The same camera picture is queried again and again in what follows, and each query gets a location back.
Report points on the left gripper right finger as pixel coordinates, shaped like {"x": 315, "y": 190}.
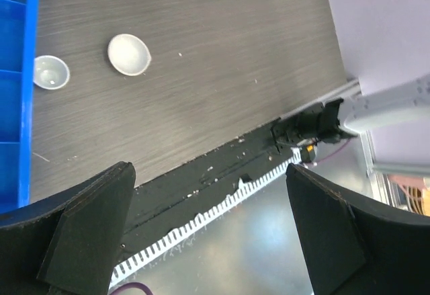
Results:
{"x": 353, "y": 244}

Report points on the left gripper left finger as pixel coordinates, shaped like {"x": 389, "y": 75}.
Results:
{"x": 67, "y": 243}

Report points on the blue plastic divided bin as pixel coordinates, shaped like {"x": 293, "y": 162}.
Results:
{"x": 18, "y": 48}

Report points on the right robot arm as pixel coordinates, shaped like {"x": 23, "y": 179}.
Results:
{"x": 385, "y": 44}

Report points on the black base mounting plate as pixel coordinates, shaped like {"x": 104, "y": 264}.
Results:
{"x": 173, "y": 199}

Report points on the white evaporating dish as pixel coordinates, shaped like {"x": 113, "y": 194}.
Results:
{"x": 128, "y": 54}

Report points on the white slotted cable duct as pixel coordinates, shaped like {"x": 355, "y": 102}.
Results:
{"x": 146, "y": 255}

